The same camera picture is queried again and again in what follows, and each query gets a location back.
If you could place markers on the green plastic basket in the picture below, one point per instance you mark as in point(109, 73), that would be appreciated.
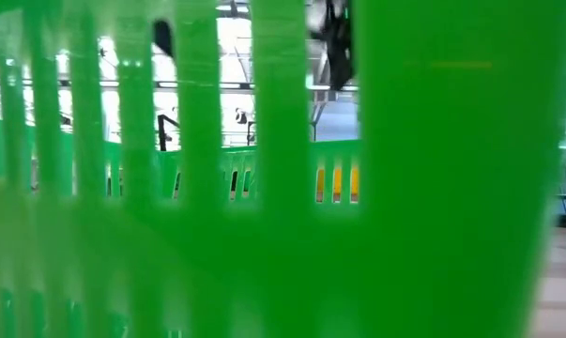
point(451, 188)

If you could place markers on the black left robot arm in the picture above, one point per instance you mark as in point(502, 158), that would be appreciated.
point(163, 37)

